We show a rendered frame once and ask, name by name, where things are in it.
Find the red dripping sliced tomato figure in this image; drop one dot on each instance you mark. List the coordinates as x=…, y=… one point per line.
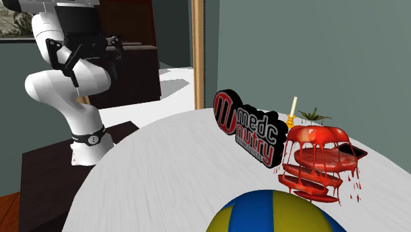
x=316, y=160

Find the dark robot stand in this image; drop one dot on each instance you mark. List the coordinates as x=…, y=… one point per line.
x=45, y=180

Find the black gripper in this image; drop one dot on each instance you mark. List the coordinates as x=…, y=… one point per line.
x=78, y=22

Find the white round table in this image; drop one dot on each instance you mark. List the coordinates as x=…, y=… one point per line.
x=167, y=167

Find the black tablet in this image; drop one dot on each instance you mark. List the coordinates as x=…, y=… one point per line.
x=358, y=151

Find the black sign with red lettering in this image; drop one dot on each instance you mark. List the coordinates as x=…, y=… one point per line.
x=253, y=135

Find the small green plant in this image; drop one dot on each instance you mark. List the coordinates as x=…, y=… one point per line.
x=314, y=115

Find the blue and yellow ball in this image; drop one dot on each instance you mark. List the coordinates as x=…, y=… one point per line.
x=266, y=215

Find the framed wall picture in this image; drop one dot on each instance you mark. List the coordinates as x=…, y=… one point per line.
x=12, y=25

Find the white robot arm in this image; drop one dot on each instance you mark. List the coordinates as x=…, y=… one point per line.
x=82, y=120

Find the light wooden door frame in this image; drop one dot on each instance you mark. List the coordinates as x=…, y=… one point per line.
x=198, y=54

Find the white candle in yellow holder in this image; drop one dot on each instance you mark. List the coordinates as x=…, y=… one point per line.
x=292, y=109

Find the dark wooden cabinet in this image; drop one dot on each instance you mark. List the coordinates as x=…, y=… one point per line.
x=138, y=67

